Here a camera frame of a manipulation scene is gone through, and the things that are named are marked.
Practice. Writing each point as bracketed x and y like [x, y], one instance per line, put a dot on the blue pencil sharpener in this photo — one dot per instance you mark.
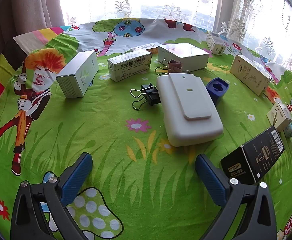
[217, 91]

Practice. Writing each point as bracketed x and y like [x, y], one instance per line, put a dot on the beige curtain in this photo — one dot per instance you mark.
[226, 2]

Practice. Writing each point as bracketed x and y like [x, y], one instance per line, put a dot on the small teal box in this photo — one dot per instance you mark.
[289, 130]

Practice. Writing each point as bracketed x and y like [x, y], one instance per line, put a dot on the white plastic case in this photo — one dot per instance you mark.
[186, 100]

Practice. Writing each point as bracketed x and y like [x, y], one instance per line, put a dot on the black binder clip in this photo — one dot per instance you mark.
[151, 96]

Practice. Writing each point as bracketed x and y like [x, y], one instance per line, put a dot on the white box with green leaf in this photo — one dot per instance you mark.
[81, 72]

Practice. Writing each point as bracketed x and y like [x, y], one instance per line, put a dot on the small cream box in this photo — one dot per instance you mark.
[279, 116]

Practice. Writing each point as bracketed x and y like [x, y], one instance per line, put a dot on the beige cardboard box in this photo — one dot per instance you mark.
[248, 73]

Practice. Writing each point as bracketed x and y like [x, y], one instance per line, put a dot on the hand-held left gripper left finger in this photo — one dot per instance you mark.
[73, 180]

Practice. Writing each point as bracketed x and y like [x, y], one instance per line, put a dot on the cartoon printed tablecloth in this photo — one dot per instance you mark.
[86, 130]

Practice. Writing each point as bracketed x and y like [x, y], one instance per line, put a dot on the brown curtain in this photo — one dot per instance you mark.
[23, 5]

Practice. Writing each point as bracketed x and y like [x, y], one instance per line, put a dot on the black box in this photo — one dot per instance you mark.
[256, 155]

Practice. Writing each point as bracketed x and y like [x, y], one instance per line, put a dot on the slim white box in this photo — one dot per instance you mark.
[146, 47]

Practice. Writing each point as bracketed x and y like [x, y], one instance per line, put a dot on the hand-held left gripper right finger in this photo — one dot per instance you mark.
[211, 177]

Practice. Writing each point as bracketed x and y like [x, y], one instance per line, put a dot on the large white glossy-top box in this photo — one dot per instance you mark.
[186, 60]

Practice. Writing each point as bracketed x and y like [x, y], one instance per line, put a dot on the green and white medicine box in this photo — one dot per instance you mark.
[128, 65]

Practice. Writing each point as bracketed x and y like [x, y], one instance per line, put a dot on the small white barcode box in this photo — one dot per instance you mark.
[214, 42]

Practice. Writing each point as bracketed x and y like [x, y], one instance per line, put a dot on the rose gold binder clip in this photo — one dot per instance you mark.
[174, 67]

